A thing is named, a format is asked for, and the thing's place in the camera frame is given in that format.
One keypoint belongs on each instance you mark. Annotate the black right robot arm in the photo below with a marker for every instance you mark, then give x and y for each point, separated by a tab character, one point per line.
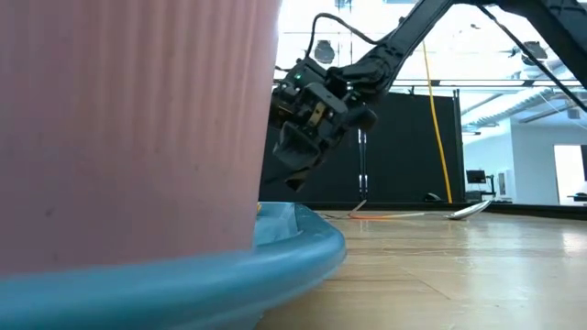
403	32

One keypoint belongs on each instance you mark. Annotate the small background monitor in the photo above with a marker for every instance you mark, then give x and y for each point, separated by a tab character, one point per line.
476	177

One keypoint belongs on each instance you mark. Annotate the blue plastic tray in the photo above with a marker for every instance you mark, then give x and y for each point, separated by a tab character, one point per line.
183	298

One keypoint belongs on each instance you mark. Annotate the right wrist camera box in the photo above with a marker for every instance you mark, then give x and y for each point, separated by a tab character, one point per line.
284	103

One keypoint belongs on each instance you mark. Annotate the pink ribbed cup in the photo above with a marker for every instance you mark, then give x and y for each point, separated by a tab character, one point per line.
137	137

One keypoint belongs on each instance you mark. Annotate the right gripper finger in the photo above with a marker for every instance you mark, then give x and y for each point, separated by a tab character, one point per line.
296	182
298	146

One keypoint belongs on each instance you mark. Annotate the ceiling light rail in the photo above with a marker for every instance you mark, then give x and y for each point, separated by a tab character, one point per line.
481	83

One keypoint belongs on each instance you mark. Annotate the black room divider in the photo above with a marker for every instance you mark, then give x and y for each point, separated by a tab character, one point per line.
403	146

